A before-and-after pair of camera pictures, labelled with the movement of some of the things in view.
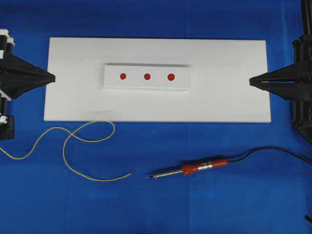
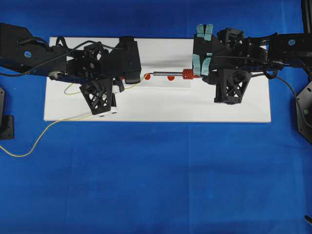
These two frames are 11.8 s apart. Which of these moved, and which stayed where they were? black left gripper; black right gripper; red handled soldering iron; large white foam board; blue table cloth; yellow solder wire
Moved: red handled soldering iron; black left gripper; black right gripper; yellow solder wire
Stayed: large white foam board; blue table cloth
